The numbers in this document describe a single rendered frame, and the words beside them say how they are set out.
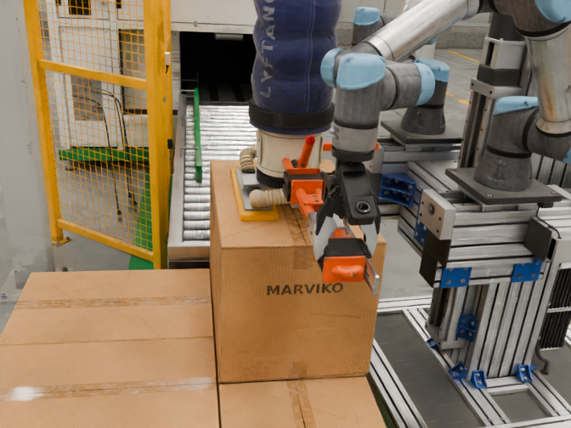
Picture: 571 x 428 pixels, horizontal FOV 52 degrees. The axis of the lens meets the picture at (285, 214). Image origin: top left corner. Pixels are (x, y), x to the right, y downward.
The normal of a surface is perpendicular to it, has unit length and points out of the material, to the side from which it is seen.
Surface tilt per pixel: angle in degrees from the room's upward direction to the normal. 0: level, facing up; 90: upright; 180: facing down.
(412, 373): 0
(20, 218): 90
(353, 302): 90
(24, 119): 90
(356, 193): 31
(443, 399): 0
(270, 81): 73
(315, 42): 68
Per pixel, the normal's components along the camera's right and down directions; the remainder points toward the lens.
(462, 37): 0.23, 0.41
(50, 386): 0.06, -0.91
